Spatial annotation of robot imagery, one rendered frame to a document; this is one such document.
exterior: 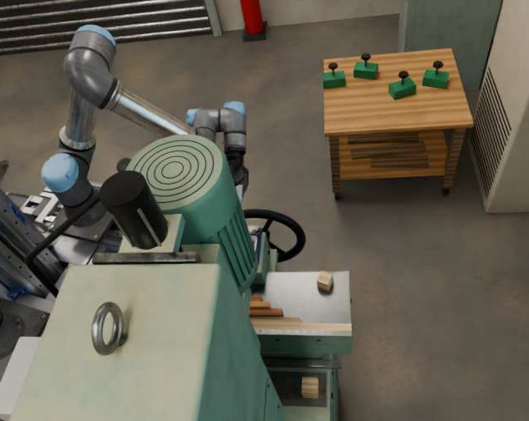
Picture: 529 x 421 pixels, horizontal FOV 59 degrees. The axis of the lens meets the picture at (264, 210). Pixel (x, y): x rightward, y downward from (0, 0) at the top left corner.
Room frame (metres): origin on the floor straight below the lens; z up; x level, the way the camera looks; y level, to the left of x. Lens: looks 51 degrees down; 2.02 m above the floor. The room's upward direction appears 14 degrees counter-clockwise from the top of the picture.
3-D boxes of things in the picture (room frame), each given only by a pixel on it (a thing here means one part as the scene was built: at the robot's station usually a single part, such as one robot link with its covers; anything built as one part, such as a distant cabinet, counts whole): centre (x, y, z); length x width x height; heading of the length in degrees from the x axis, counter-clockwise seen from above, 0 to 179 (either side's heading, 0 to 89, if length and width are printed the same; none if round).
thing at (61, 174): (1.18, 0.61, 0.98); 0.13 x 0.12 x 0.14; 171
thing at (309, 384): (0.38, 0.00, 0.82); 0.04 x 0.04 x 0.04; 73
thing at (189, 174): (0.54, 0.13, 1.35); 0.18 x 0.18 x 0.31
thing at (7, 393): (0.27, 0.35, 1.40); 0.10 x 0.06 x 0.16; 164
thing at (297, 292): (0.65, 0.12, 0.87); 0.61 x 0.30 x 0.06; 74
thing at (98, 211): (1.17, 0.61, 0.87); 0.15 x 0.15 x 0.10
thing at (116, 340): (0.27, 0.21, 1.55); 0.06 x 0.02 x 0.07; 164
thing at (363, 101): (1.75, -0.74, 0.32); 0.66 x 0.57 x 0.64; 75
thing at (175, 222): (0.41, 0.16, 1.54); 0.08 x 0.08 x 0.17; 74
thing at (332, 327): (0.53, 0.15, 0.92); 0.60 x 0.02 x 0.05; 74
